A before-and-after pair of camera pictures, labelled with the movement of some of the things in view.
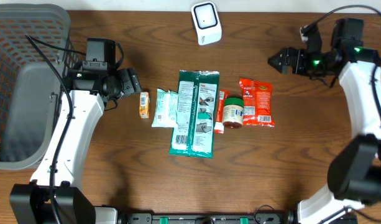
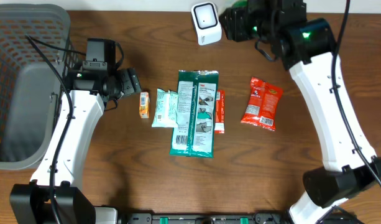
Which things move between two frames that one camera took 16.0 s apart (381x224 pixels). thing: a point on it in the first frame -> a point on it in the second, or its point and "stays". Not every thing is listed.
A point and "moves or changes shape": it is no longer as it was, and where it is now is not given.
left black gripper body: x=130 y=84 stays
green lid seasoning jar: x=233 y=112 -> x=240 y=4
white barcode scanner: x=207 y=23 stays
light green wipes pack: x=166 y=109 stays
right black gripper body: x=314 y=64 -> x=240 y=23
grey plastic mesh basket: x=25 y=89 stays
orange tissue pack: x=144 y=104 stays
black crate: x=207 y=218 stays
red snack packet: x=258 y=99 moves or changes shape
